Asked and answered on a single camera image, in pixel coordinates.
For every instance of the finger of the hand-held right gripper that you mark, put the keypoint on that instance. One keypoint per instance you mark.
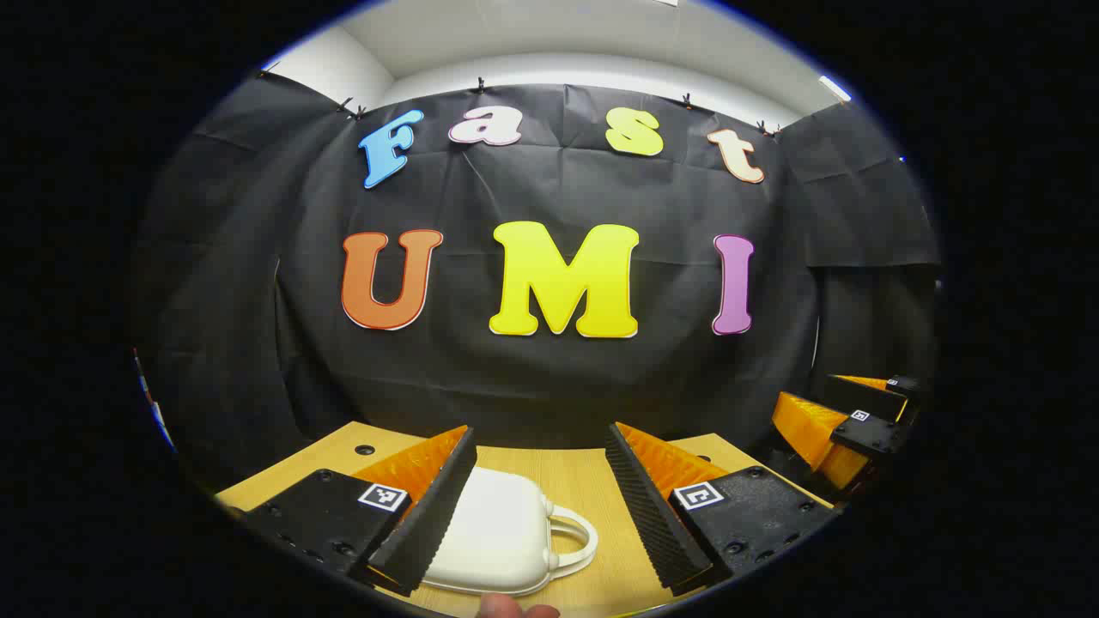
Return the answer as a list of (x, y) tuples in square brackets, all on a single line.
[(871, 433), (867, 399)]

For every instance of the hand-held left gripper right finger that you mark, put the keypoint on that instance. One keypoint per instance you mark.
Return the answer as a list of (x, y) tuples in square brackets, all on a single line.
[(648, 506)]

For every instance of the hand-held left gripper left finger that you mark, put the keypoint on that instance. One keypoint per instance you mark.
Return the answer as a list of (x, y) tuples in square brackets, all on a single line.
[(438, 506)]

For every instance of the black backdrop cloth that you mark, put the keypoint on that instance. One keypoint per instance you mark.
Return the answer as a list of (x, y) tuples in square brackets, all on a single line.
[(515, 386)]

